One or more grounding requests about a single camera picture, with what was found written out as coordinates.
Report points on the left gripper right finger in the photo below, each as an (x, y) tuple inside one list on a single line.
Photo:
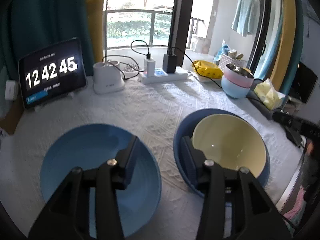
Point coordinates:
[(208, 177)]

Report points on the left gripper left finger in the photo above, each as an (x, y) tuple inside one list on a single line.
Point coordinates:
[(113, 175)]

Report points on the beige bowl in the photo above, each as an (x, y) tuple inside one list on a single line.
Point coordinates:
[(231, 142)]

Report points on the blue plate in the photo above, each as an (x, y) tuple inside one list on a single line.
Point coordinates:
[(68, 176)]

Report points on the large dark blue bowl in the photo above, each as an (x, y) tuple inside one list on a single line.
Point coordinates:
[(187, 127)]

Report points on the yellow tissue pack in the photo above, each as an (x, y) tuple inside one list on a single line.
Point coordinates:
[(269, 96)]

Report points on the grey folded towel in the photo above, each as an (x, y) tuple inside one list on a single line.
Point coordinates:
[(265, 107)]

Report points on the white bedspread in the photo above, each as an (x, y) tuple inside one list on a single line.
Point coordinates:
[(153, 113)]

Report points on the light blue bowl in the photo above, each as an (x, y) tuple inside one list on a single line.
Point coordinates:
[(233, 90)]

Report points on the steel bowl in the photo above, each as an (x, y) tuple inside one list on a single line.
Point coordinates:
[(239, 70)]

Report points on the pink bowl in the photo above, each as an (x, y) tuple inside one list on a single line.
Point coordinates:
[(238, 78)]

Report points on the white desk lamp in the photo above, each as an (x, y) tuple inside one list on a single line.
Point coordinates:
[(107, 76)]

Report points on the white power strip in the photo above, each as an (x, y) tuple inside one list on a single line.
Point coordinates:
[(161, 76)]

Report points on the yellow wipes pack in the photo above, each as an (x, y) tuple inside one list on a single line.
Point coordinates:
[(206, 71)]

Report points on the white basket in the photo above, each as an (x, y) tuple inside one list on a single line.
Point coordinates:
[(224, 60)]

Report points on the white charger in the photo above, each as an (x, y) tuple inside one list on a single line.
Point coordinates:
[(149, 67)]

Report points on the tablet showing clock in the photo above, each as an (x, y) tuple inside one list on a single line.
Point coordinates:
[(51, 72)]

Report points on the black charger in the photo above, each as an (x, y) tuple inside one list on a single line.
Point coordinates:
[(169, 63)]

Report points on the hanging blue towel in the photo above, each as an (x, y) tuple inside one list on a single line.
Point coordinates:
[(246, 17)]

